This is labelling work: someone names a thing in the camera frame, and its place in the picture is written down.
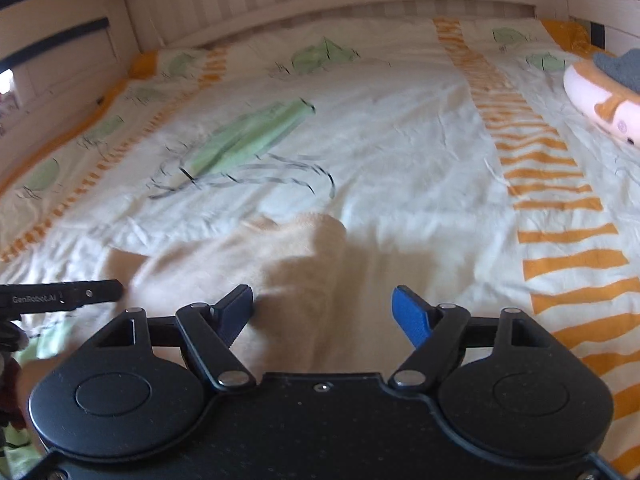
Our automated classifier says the grey folded cloth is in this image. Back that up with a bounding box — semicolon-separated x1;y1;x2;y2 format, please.
592;49;640;94

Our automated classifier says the pink and orange plush cushion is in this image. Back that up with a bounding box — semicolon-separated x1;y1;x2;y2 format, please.
563;57;640;148

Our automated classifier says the person's left forearm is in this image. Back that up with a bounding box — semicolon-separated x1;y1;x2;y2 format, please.
0;355;24;426

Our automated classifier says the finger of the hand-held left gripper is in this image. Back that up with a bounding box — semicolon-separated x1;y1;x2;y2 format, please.
75;279;125;310

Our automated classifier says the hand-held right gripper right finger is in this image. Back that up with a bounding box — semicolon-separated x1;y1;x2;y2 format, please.
389;285;546;390

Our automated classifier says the leaf and stripe printed bedsheet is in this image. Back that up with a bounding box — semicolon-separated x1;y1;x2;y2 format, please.
0;15;640;480

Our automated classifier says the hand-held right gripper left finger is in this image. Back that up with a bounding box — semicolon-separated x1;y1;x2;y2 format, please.
95;284;257;392

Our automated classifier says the beige printed sweater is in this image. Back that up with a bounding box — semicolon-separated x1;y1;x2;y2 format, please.
105;212;401;376

